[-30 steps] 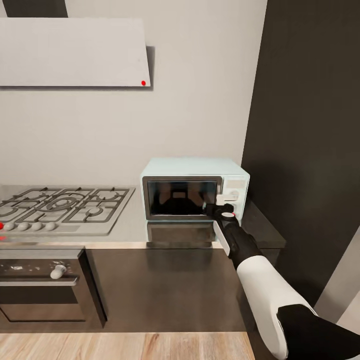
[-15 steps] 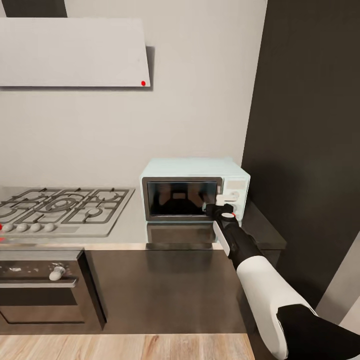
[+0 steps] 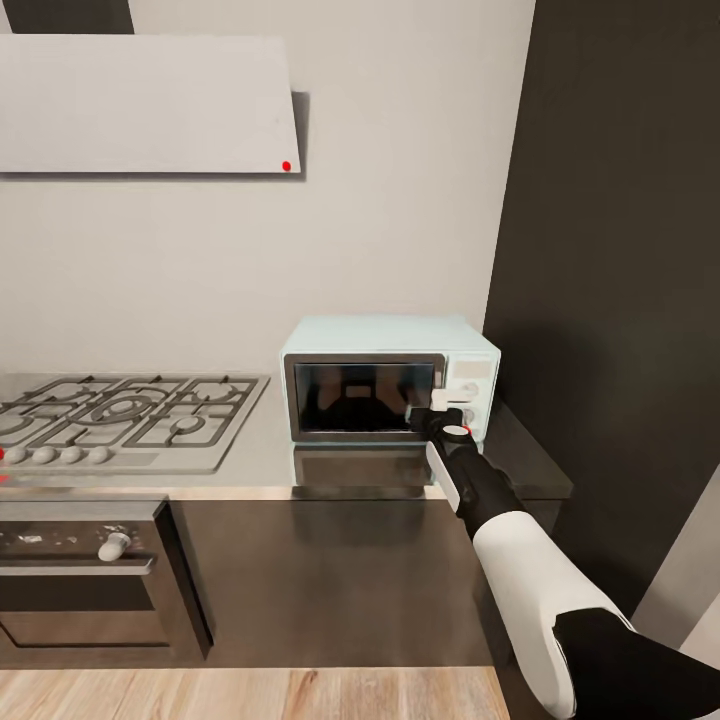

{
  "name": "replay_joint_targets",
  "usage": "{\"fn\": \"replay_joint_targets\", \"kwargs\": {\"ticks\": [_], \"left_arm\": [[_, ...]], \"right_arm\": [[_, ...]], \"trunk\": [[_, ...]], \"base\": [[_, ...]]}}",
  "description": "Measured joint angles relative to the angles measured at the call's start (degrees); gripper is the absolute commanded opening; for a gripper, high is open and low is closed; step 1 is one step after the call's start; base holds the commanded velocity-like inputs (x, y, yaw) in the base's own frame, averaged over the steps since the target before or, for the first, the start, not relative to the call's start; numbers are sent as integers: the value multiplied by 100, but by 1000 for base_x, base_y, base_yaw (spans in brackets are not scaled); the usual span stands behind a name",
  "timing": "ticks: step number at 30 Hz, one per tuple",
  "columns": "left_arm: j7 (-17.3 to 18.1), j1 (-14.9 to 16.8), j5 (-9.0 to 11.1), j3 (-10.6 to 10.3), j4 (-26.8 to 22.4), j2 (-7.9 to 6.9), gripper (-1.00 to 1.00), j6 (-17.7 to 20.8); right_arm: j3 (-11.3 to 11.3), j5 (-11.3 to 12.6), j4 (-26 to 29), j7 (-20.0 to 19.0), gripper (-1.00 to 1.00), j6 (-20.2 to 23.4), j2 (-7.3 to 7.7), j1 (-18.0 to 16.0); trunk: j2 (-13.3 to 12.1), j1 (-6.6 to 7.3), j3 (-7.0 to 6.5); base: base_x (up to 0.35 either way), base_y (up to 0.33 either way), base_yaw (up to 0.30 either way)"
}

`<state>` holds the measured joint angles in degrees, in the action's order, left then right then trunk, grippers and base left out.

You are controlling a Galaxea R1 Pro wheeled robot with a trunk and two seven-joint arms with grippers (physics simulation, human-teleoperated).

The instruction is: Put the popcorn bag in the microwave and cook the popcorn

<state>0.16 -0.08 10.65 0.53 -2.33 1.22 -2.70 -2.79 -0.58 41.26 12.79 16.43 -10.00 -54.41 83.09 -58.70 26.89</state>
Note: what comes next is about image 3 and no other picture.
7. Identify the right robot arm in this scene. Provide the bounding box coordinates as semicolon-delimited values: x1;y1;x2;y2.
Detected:
405;389;720;720

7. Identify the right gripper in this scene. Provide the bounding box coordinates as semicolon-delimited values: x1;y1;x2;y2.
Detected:
405;405;463;433

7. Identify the microwave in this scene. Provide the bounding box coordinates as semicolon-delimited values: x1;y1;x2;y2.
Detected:
279;315;501;443

